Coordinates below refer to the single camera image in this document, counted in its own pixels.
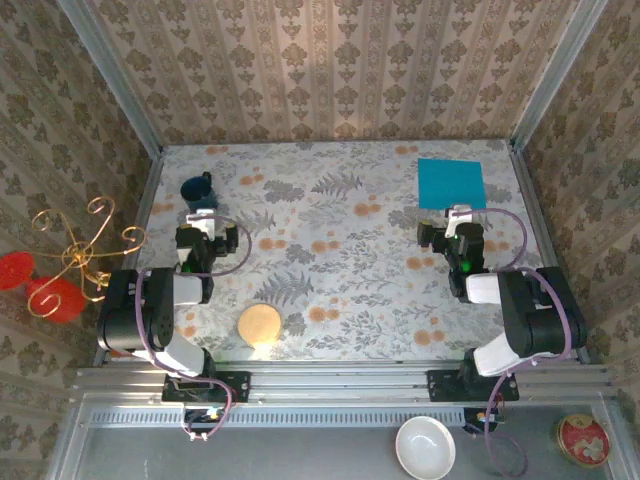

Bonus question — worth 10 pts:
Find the dark blue mug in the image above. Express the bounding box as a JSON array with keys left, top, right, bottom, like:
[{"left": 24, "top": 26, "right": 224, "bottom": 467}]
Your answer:
[{"left": 179, "top": 171, "right": 220, "bottom": 213}]

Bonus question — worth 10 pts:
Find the round cork coaster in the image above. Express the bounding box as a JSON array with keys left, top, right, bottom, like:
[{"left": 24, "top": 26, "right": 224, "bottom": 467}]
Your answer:
[{"left": 237, "top": 303, "right": 283, "bottom": 350}]

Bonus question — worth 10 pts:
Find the floral patterned tablecloth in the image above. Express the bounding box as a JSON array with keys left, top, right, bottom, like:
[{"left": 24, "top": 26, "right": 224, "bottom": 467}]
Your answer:
[{"left": 133, "top": 139, "right": 575, "bottom": 362}]

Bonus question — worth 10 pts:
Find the red round ornament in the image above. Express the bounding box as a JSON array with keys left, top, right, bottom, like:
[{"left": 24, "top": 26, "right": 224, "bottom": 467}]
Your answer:
[
  {"left": 25, "top": 276, "right": 87, "bottom": 325},
  {"left": 0, "top": 251, "right": 35, "bottom": 292}
]

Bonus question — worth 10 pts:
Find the small black circuit board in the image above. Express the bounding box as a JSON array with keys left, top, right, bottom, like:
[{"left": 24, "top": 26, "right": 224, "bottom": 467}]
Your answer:
[
  {"left": 462, "top": 407, "right": 507, "bottom": 436},
  {"left": 182, "top": 405, "right": 225, "bottom": 435}
]

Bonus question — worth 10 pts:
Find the white bowl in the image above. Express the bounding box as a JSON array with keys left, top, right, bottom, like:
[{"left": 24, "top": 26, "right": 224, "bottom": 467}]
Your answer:
[{"left": 395, "top": 415, "right": 457, "bottom": 480}]

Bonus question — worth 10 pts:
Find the red round tin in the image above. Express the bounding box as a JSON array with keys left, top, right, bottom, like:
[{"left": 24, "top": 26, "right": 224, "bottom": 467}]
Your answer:
[{"left": 555, "top": 413, "right": 612, "bottom": 469}]

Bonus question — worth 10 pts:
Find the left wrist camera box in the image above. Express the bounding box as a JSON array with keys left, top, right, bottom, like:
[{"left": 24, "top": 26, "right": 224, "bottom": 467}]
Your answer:
[{"left": 185, "top": 208, "right": 218, "bottom": 236}]

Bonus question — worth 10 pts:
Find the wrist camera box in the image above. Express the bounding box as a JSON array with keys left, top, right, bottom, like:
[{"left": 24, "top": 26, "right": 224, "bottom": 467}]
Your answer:
[
  {"left": 445, "top": 204, "right": 473, "bottom": 237},
  {"left": 185, "top": 208, "right": 218, "bottom": 236}
]

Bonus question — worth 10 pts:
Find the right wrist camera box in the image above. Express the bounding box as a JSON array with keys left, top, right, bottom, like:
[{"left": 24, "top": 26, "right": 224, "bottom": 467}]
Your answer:
[{"left": 445, "top": 204, "right": 473, "bottom": 237}]

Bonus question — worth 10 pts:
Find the aluminium side rail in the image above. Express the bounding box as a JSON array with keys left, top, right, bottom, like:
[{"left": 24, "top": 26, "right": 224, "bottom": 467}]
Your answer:
[
  {"left": 93, "top": 147, "right": 165, "bottom": 366},
  {"left": 508, "top": 141, "right": 591, "bottom": 364}
]

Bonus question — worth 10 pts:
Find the gold wire stand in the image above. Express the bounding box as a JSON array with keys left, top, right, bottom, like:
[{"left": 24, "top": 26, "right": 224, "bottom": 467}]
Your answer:
[{"left": 27, "top": 195, "right": 147, "bottom": 317}]

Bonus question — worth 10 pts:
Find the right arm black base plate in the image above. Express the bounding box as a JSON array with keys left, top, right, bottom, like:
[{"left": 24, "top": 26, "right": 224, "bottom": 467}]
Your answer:
[{"left": 426, "top": 368, "right": 520, "bottom": 403}]

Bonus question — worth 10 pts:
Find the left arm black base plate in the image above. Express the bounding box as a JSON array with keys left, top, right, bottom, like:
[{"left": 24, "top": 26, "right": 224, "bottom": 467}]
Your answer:
[{"left": 161, "top": 371, "right": 252, "bottom": 404}]

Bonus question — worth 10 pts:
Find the aluminium frame rail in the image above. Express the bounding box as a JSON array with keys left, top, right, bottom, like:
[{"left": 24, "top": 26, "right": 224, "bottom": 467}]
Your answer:
[{"left": 73, "top": 358, "right": 615, "bottom": 401}]

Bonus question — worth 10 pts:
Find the aluminium corner post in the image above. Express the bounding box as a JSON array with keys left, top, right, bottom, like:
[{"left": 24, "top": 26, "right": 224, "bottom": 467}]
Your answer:
[
  {"left": 509, "top": 0, "right": 609, "bottom": 151},
  {"left": 57, "top": 0, "right": 165, "bottom": 156}
]

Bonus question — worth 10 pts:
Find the slotted grey cable duct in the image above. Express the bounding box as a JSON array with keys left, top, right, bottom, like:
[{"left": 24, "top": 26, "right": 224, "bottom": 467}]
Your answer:
[{"left": 79, "top": 405, "right": 466, "bottom": 429}]

